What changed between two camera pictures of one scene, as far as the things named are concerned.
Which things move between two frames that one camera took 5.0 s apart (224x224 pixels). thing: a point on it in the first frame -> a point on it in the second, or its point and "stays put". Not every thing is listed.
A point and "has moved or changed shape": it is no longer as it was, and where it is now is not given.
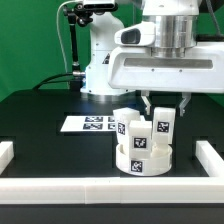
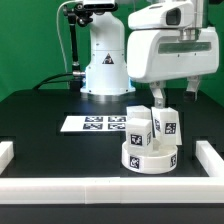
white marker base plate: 89,123 stays put
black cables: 47,80 stays put
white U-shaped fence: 116,190 stays put
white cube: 122,118 -> 138,116
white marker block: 163,125 has moved or changed shape
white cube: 140,139 has moved or changed shape
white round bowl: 159,163 has moved or changed shape
